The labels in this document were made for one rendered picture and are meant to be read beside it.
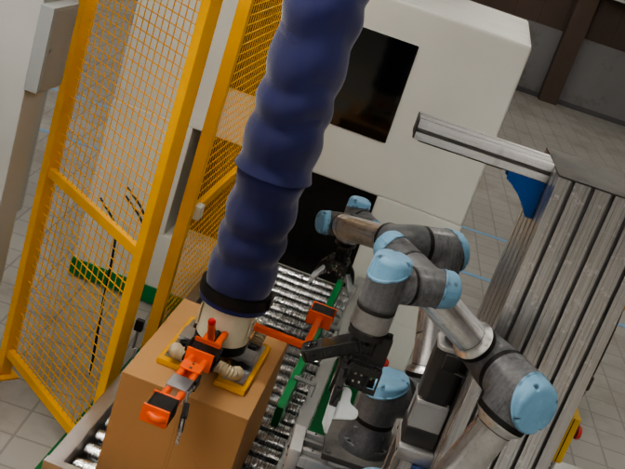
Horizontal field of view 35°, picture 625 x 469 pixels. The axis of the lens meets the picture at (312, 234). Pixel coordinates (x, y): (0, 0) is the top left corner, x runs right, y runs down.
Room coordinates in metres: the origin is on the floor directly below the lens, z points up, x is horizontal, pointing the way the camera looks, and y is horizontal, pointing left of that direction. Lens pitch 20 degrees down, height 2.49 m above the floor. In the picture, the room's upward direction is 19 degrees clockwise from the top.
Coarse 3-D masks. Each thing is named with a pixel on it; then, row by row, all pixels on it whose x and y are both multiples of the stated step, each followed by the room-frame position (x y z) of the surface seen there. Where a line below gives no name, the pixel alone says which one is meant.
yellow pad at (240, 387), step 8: (248, 344) 2.88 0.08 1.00; (264, 344) 2.97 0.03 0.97; (264, 352) 2.92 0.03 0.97; (232, 360) 2.80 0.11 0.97; (256, 360) 2.84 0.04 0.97; (248, 368) 2.77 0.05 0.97; (256, 368) 2.80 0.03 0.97; (248, 376) 2.74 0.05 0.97; (216, 384) 2.65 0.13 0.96; (224, 384) 2.65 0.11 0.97; (232, 384) 2.65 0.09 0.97; (240, 384) 2.67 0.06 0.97; (248, 384) 2.69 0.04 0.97; (240, 392) 2.64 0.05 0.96
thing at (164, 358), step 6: (192, 318) 2.98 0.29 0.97; (186, 324) 2.93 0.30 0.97; (192, 324) 2.94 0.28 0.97; (180, 330) 2.88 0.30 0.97; (180, 342) 2.75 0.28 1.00; (186, 342) 2.76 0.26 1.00; (168, 348) 2.74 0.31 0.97; (162, 354) 2.70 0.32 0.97; (168, 354) 2.70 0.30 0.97; (156, 360) 2.67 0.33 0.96; (162, 360) 2.67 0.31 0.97; (168, 360) 2.67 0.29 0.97; (174, 360) 2.68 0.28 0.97; (180, 360) 2.69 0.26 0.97; (168, 366) 2.66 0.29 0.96; (174, 366) 2.66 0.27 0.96
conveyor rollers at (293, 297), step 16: (288, 272) 4.66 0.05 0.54; (288, 288) 4.48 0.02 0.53; (304, 288) 4.50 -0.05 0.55; (320, 288) 4.57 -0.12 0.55; (288, 304) 4.29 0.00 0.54; (304, 304) 4.38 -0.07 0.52; (336, 304) 4.46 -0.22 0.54; (272, 320) 4.04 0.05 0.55; (288, 320) 4.12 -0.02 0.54; (304, 320) 4.19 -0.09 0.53; (336, 320) 4.28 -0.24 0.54; (304, 336) 4.02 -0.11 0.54; (320, 336) 4.10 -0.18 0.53; (288, 352) 3.84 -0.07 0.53; (288, 368) 3.67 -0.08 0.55; (304, 368) 3.74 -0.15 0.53; (304, 384) 3.57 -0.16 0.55; (272, 400) 3.39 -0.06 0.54; (272, 416) 3.29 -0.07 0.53; (288, 416) 3.30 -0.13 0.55; (272, 432) 3.20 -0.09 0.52; (288, 432) 3.20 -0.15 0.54; (96, 448) 2.72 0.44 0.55; (256, 448) 3.03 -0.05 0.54; (272, 448) 3.11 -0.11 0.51; (80, 464) 2.62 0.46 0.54; (96, 464) 2.64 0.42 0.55; (256, 464) 2.94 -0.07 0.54; (272, 464) 2.95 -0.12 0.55
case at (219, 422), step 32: (160, 352) 2.74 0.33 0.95; (128, 384) 2.56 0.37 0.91; (160, 384) 2.56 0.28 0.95; (256, 384) 2.74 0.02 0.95; (128, 416) 2.55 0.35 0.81; (192, 416) 2.54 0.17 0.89; (224, 416) 2.53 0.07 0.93; (256, 416) 2.77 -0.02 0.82; (128, 448) 2.55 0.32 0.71; (160, 448) 2.55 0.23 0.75; (192, 448) 2.54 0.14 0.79; (224, 448) 2.53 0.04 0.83
